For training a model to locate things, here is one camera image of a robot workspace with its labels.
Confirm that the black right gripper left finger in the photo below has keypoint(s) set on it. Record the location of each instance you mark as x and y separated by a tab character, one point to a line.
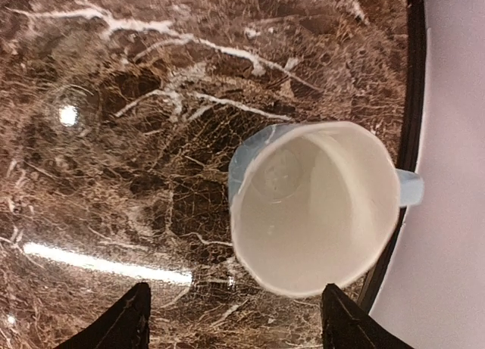
124	325

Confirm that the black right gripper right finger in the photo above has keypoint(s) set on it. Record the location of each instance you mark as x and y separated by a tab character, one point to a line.
346	325

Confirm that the light blue faceted mug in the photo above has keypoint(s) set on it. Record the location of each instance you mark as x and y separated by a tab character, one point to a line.
314	204

